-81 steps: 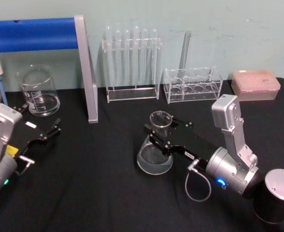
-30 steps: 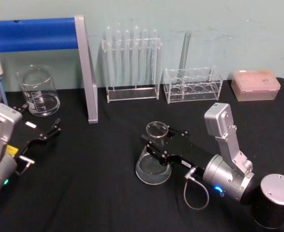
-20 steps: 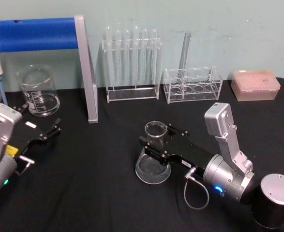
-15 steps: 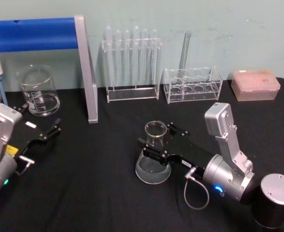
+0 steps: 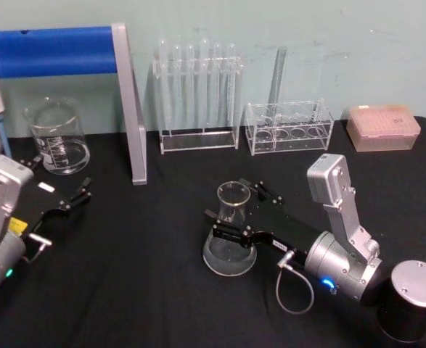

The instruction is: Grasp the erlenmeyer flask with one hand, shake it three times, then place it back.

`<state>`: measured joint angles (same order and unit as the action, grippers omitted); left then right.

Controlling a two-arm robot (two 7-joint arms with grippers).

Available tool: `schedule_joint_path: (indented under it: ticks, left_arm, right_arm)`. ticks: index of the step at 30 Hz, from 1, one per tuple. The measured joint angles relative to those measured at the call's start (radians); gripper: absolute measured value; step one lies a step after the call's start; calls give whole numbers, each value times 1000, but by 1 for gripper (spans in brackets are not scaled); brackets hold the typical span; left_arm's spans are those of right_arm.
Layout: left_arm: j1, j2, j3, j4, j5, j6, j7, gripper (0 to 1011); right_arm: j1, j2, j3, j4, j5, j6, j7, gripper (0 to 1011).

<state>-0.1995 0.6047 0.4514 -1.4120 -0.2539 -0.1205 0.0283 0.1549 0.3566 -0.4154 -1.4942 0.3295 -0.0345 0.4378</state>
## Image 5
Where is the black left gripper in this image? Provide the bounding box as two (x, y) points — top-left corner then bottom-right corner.
(8, 155), (93, 239)

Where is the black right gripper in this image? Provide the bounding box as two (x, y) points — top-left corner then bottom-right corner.
(202, 177), (323, 263)

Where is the clear glass conical flask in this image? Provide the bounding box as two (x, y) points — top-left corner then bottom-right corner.
(202, 181), (258, 278)

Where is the clear glass beaker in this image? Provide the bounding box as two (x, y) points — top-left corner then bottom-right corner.
(22, 96), (91, 176)

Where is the low clear tube rack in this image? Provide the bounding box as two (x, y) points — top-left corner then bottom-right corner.
(244, 98), (335, 157)

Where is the tall clear test tube rack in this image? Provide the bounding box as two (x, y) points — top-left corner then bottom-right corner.
(152, 55), (245, 156)

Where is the black table cloth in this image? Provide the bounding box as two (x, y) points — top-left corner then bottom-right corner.
(0, 115), (426, 348)

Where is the grey stand with blue bar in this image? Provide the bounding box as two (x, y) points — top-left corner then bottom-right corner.
(0, 22), (149, 186)

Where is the clear test tube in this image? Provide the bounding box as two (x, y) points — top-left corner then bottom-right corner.
(171, 43), (184, 128)
(184, 43), (197, 128)
(198, 37), (211, 128)
(157, 38), (171, 128)
(225, 43), (237, 128)
(212, 42), (224, 128)

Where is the wide clear tube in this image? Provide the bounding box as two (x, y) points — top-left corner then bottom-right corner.
(268, 46), (290, 128)

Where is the pink pipette tip box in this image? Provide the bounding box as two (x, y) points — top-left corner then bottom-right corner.
(345, 104), (422, 152)

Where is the left gripper cable with plug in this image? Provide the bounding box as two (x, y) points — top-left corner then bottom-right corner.
(20, 233), (53, 263)

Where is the gripper cable with plug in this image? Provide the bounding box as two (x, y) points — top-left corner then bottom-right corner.
(275, 251), (316, 315)
(20, 233), (53, 263)

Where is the right gripper cable with plug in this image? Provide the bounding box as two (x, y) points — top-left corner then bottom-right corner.
(275, 251), (316, 315)

